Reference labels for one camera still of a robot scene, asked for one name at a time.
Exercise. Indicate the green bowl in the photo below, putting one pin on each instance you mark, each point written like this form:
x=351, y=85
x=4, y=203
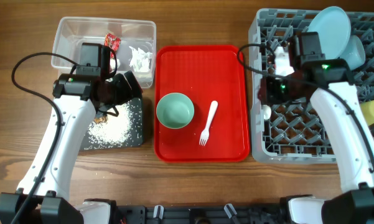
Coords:
x=175, y=110

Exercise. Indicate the light blue plate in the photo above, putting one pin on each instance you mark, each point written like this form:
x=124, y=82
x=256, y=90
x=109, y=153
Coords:
x=333, y=27

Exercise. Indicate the yellow plastic cup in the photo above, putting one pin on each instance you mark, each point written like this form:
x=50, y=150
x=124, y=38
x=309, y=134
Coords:
x=367, y=109

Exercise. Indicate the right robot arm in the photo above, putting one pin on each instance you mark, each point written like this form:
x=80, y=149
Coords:
x=329, y=87

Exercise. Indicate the light blue bowl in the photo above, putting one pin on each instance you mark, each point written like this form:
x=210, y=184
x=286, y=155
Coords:
x=354, y=53

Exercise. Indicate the red serving tray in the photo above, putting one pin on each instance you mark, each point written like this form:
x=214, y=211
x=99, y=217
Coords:
x=204, y=73

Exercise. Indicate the clear plastic waste bin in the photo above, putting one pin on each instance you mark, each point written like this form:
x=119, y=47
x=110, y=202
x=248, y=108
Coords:
x=72, y=32

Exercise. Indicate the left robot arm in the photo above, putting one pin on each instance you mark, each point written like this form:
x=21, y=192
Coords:
x=92, y=88

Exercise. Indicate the white plastic spoon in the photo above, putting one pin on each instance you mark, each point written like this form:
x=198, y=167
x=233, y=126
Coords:
x=266, y=112

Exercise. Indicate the white tissue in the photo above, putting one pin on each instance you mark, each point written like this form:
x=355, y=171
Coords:
x=140, y=60

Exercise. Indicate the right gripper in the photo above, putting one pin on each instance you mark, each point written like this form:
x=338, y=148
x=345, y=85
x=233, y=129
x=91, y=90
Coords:
x=267, y=94

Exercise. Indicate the brown food scrap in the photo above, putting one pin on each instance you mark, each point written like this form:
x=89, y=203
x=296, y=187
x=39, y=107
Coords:
x=101, y=119

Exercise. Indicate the white plastic fork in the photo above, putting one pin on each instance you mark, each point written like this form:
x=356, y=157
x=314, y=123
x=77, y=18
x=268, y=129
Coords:
x=204, y=136

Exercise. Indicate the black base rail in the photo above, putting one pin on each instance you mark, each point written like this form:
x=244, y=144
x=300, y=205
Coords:
x=199, y=214

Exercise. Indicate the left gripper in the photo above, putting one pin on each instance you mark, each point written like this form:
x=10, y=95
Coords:
x=126, y=93

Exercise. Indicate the white rice pile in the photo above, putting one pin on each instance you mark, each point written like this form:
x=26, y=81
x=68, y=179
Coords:
x=115, y=124

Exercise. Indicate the red snack wrapper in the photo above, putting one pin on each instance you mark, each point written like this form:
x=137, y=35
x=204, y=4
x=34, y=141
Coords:
x=113, y=42

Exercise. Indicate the black food waste tray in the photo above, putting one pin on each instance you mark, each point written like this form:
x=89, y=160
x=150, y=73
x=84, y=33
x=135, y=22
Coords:
x=137, y=133

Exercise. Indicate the small white tissue ball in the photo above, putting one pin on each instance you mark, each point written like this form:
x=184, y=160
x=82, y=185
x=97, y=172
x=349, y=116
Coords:
x=114, y=64

